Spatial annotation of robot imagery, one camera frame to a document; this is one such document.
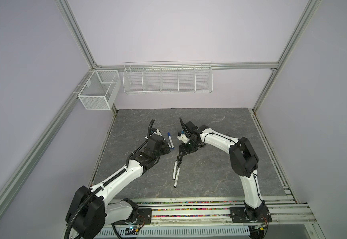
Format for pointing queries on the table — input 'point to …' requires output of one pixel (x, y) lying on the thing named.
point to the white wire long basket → (167, 77)
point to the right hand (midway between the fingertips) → (183, 154)
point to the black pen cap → (179, 164)
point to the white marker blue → (171, 140)
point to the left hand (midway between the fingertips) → (168, 145)
